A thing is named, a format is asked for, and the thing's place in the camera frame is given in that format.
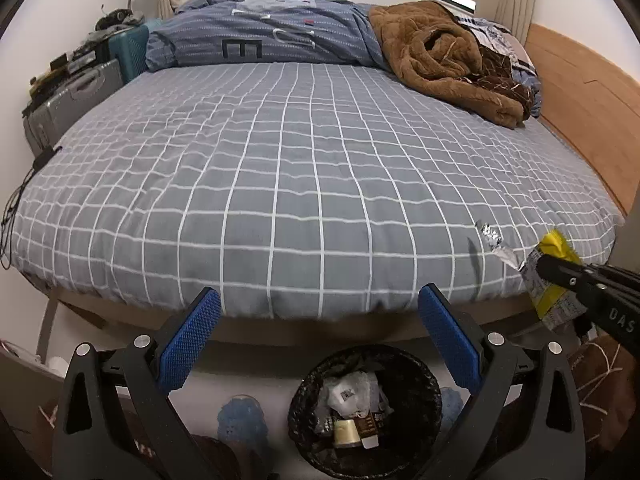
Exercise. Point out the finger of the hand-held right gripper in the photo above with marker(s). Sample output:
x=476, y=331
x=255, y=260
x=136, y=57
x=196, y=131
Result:
x=560, y=280
x=585, y=271

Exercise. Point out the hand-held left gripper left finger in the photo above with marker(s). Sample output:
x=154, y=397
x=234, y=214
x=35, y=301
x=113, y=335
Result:
x=192, y=337

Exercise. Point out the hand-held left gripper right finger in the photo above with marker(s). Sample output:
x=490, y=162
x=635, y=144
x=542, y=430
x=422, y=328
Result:
x=447, y=337

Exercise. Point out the yellow snack wrapper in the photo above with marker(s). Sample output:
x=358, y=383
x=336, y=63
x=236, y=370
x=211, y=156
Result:
x=550, y=302

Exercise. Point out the clear bag with white filling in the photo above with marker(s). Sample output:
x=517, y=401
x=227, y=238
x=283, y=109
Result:
x=350, y=390

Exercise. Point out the brown snack box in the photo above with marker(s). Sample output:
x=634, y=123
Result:
x=367, y=424

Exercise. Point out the black lined trash bin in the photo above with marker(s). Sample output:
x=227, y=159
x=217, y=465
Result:
x=305, y=395

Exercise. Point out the small white box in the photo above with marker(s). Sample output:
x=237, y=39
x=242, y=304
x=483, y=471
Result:
x=370, y=443

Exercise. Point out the yellow noodle cup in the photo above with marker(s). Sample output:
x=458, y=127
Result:
x=346, y=434

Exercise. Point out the blue fluffy slipper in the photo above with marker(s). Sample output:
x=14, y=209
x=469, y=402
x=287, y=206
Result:
x=450, y=402
x=240, y=420

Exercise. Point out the dark brown patterned cloth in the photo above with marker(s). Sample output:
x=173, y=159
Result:
x=610, y=385
x=47, y=425

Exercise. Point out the wooden headboard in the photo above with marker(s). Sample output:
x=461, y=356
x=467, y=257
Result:
x=585, y=100

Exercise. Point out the grey checked bed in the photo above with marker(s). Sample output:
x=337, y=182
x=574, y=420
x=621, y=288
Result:
x=300, y=185

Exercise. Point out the white blue patterned pillow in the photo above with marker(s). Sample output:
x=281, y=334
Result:
x=500, y=40

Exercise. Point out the grey suitcase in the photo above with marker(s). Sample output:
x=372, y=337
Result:
x=75, y=95

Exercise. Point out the brown fleece blanket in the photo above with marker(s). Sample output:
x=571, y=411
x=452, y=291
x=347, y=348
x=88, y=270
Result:
x=415, y=45

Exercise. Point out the teal suitcase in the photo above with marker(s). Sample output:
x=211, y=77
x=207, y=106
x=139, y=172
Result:
x=132, y=52

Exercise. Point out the blue striped duvet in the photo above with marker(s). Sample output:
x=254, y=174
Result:
x=225, y=30

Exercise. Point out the pile of dark small items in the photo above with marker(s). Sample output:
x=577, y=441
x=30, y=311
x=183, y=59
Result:
x=115, y=17

